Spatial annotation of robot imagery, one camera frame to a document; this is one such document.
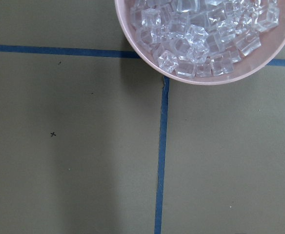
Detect clear ice cubes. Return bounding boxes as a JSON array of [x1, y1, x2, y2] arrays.
[[130, 0, 280, 78]]

